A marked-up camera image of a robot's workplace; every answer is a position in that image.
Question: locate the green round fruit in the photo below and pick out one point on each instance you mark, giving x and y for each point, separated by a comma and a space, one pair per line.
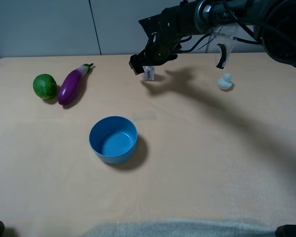
45, 87

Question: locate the clear jar with metal lid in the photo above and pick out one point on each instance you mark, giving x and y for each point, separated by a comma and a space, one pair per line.
149, 73

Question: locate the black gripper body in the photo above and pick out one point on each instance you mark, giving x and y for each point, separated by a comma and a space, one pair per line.
165, 30

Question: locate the small white duck figure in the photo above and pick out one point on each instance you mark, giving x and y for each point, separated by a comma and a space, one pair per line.
225, 82

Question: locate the purple toy eggplant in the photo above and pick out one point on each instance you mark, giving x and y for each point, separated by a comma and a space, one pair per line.
71, 84

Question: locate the grey cloth at table edge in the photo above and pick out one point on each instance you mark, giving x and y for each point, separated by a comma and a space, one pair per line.
175, 227

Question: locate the black object bottom right corner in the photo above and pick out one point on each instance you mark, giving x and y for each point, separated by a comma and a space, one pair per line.
286, 231

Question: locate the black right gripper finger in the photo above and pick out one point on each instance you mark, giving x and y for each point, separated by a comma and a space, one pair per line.
160, 59

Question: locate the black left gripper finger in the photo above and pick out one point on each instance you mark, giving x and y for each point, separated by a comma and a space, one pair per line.
137, 62

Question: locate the clear plastic bracket with hook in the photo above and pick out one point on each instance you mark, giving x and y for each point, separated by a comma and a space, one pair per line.
224, 37

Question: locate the blue plastic bowl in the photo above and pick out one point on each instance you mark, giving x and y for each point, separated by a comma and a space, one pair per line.
114, 139

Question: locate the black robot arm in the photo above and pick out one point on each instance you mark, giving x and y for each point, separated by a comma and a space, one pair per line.
270, 23

